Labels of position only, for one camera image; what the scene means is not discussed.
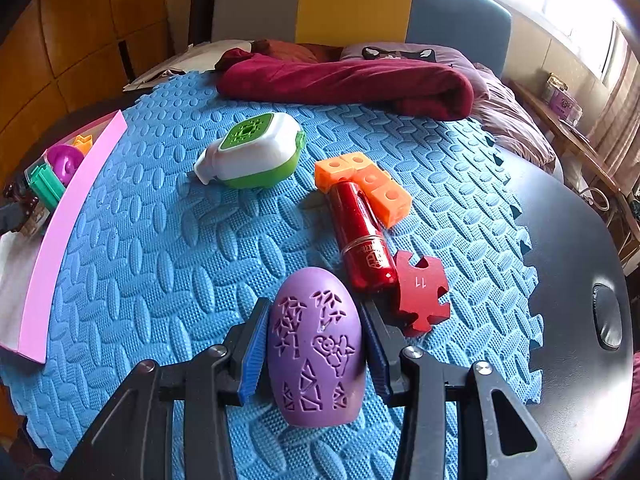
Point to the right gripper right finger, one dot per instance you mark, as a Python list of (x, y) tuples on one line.
[(384, 346)]

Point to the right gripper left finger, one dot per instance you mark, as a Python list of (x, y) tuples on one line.
[(247, 347)]

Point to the purple embossed oval case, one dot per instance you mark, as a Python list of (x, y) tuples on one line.
[(314, 351)]

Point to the green white plug-in device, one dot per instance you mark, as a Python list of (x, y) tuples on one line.
[(259, 152)]

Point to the small orange plastic piece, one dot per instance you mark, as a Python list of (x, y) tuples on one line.
[(83, 142)]

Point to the magenta plastic funnel cup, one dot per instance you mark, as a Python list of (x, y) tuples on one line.
[(64, 160)]

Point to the green plastic tube piece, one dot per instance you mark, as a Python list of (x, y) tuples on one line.
[(46, 185)]

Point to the dark brown pumpkin lid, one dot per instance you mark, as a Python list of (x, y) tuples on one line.
[(21, 211)]

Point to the red puzzle block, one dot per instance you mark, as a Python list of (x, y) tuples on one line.
[(420, 287)]

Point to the red metallic cylinder tube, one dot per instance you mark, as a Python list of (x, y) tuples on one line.
[(367, 261)]

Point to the blue foam puzzle mat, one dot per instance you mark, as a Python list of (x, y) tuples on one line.
[(159, 266)]

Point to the pink white tray box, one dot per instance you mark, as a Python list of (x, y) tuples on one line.
[(28, 283)]

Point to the pink striped blanket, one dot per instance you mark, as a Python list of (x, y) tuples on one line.
[(500, 113)]

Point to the maroon red cloth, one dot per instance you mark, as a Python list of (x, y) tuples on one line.
[(408, 87)]

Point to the wooden side shelf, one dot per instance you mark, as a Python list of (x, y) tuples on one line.
[(614, 210)]

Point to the white cloth bag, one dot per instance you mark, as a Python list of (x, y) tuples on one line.
[(199, 58)]

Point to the pink cat pillow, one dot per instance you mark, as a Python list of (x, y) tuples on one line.
[(421, 52)]

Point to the pink storage box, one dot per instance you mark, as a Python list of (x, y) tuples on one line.
[(560, 101)]

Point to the pink curtain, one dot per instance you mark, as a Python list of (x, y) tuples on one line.
[(615, 135)]

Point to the multicolour sofa backrest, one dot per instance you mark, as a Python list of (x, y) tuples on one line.
[(479, 29)]

